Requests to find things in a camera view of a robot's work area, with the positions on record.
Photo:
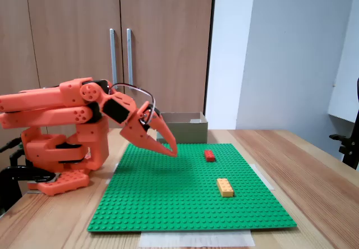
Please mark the yellow lego block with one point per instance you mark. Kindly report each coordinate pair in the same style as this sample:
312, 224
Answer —
225, 188

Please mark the open cardboard box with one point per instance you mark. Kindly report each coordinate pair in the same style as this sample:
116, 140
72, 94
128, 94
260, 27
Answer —
190, 132

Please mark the red lego block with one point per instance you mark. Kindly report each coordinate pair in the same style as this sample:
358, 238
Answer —
209, 156

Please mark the green lego baseplate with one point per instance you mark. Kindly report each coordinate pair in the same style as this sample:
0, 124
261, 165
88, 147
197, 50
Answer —
182, 198

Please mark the translucent masking tape strip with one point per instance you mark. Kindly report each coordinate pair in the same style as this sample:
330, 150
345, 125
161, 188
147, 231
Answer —
265, 177
115, 168
196, 239

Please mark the brown wooden cabinet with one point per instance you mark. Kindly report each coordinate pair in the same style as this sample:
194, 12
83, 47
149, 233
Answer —
70, 36

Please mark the black table clamp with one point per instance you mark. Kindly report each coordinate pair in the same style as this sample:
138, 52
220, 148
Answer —
11, 173

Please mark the white furniture panel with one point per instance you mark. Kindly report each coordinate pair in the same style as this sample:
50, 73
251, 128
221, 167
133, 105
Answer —
345, 64

